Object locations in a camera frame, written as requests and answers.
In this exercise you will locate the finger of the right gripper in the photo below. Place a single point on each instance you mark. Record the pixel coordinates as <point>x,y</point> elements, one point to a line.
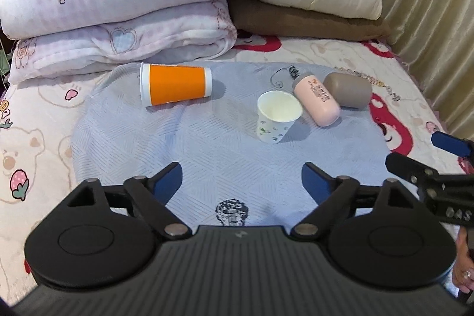
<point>452,144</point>
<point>408,169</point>

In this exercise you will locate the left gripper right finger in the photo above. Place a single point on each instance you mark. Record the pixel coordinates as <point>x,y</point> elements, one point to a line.
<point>380,236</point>

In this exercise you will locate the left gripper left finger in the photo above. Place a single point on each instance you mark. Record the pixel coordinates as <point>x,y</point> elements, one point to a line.
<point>99,236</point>

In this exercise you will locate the white floral paper cup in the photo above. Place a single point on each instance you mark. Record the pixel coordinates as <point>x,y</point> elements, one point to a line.
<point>277,112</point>

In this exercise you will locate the taupe grey cup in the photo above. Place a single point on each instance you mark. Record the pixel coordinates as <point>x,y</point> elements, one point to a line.
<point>349,91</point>

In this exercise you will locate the orange white cup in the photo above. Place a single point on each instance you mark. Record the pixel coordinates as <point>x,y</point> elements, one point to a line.
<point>161,84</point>

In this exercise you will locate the person's right hand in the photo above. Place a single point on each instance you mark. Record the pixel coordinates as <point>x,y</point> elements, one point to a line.
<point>462,273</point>

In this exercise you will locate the beige curtain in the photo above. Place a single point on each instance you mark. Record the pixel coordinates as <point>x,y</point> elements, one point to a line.
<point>435,40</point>

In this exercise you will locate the cartoon bear bed sheet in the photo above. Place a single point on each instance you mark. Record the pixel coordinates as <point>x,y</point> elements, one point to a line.
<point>38,117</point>

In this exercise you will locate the pink bottle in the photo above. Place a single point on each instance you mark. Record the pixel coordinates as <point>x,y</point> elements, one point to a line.
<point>316,99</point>

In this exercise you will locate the light blue mat cloth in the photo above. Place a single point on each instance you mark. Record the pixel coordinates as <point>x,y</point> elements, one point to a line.
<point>229,176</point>

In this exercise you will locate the brown folded blanket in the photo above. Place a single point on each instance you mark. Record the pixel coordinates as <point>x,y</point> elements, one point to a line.
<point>257,17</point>

